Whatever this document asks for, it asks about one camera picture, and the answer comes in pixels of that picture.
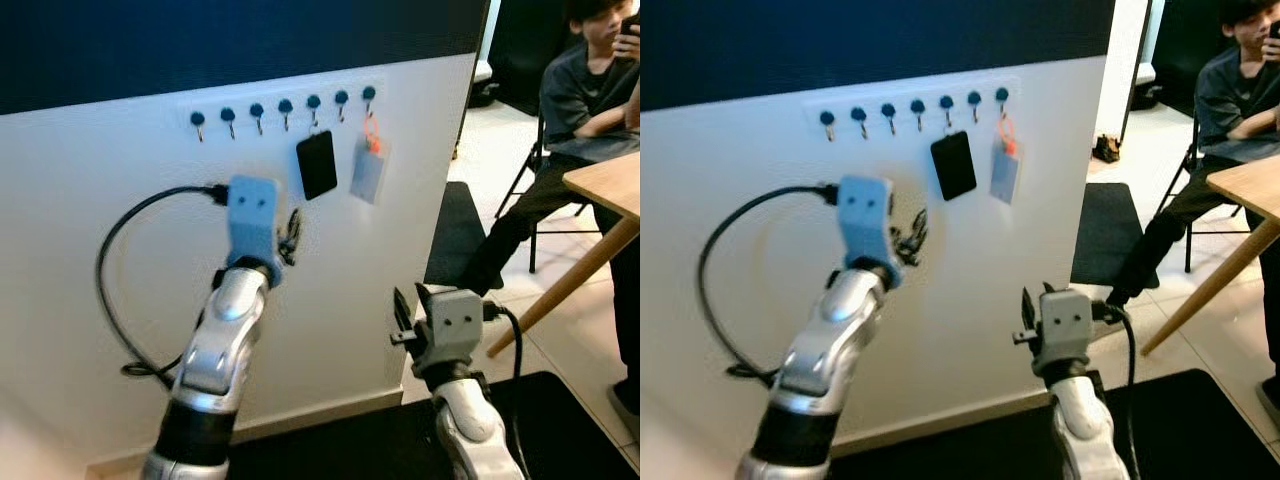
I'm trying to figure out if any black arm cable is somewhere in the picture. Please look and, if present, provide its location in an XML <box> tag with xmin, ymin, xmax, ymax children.
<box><xmin>484</xmin><ymin>300</ymin><xmax>529</xmax><ymax>480</ymax></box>
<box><xmin>96</xmin><ymin>184</ymin><xmax>231</xmax><ymax>388</ymax></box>
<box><xmin>1091</xmin><ymin>301</ymin><xmax>1143</xmax><ymax>480</ymax></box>
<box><xmin>697</xmin><ymin>184</ymin><xmax>840</xmax><ymax>388</ymax></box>

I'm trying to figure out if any black folding chair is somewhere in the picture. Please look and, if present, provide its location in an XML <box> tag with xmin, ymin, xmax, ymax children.
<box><xmin>494</xmin><ymin>108</ymin><xmax>593</xmax><ymax>276</ymax></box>
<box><xmin>1154</xmin><ymin>115</ymin><xmax>1219</xmax><ymax>275</ymax></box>

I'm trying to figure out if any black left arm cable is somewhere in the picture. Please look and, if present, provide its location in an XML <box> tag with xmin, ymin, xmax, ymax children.
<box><xmin>697</xmin><ymin>184</ymin><xmax>840</xmax><ymax>388</ymax></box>
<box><xmin>96</xmin><ymin>184</ymin><xmax>231</xmax><ymax>388</ymax></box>

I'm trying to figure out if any small black floor mat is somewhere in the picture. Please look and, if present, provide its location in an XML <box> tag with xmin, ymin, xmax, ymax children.
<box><xmin>424</xmin><ymin>180</ymin><xmax>488</xmax><ymax>291</ymax></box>
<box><xmin>1069</xmin><ymin>181</ymin><xmax>1163</xmax><ymax>292</ymax></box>

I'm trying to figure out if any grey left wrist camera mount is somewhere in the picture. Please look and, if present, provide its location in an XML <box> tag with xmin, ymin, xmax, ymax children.
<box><xmin>226</xmin><ymin>175</ymin><xmax>284</xmax><ymax>273</ymax></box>
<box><xmin>837</xmin><ymin>176</ymin><xmax>895</xmax><ymax>273</ymax></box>

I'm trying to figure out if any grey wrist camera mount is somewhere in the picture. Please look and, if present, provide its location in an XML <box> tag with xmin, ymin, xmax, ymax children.
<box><xmin>414</xmin><ymin>288</ymin><xmax>487</xmax><ymax>377</ymax></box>
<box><xmin>226</xmin><ymin>175</ymin><xmax>284</xmax><ymax>273</ymax></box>
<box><xmin>837</xmin><ymin>176</ymin><xmax>895</xmax><ymax>273</ymax></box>
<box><xmin>1034</xmin><ymin>289</ymin><xmax>1094</xmax><ymax>377</ymax></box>

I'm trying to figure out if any large black floor mat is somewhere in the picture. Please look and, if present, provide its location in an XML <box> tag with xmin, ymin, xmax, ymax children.
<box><xmin>222</xmin><ymin>371</ymin><xmax>641</xmax><ymax>480</ymax></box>
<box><xmin>828</xmin><ymin>369</ymin><xmax>1280</xmax><ymax>480</ymax></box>

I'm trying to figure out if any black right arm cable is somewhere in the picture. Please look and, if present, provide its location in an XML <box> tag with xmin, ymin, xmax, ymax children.
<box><xmin>1091</xmin><ymin>301</ymin><xmax>1143</xmax><ymax>480</ymax></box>
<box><xmin>484</xmin><ymin>300</ymin><xmax>529</xmax><ymax>480</ymax></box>

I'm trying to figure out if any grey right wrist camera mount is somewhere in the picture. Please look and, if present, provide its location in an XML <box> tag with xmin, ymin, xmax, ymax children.
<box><xmin>1034</xmin><ymin>289</ymin><xmax>1094</xmax><ymax>377</ymax></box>
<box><xmin>414</xmin><ymin>288</ymin><xmax>487</xmax><ymax>377</ymax></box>

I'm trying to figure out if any black card pouch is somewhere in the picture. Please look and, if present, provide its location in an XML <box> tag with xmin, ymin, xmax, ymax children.
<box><xmin>929</xmin><ymin>130</ymin><xmax>979</xmax><ymax>202</ymax></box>
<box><xmin>295</xmin><ymin>129</ymin><xmax>340</xmax><ymax>202</ymax></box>

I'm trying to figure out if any grey card holder orange strap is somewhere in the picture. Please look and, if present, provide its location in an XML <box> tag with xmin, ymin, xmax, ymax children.
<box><xmin>349</xmin><ymin>114</ymin><xmax>392</xmax><ymax>207</ymax></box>
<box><xmin>989</xmin><ymin>115</ymin><xmax>1024</xmax><ymax>206</ymax></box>

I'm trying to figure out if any wooden table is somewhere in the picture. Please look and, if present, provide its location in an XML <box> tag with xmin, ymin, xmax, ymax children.
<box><xmin>1140</xmin><ymin>155</ymin><xmax>1280</xmax><ymax>357</ymax></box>
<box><xmin>486</xmin><ymin>152</ymin><xmax>641</xmax><ymax>359</ymax></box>

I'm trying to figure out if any white key hook rack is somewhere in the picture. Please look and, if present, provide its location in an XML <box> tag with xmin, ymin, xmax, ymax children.
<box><xmin>804</xmin><ymin>77</ymin><xmax>1023</xmax><ymax>132</ymax></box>
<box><xmin>178</xmin><ymin>77</ymin><xmax>389</xmax><ymax>132</ymax></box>

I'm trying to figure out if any seated person in dark clothes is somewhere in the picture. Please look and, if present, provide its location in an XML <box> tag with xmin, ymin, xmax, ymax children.
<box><xmin>455</xmin><ymin>0</ymin><xmax>641</xmax><ymax>443</ymax></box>
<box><xmin>1104</xmin><ymin>0</ymin><xmax>1280</xmax><ymax>429</ymax></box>

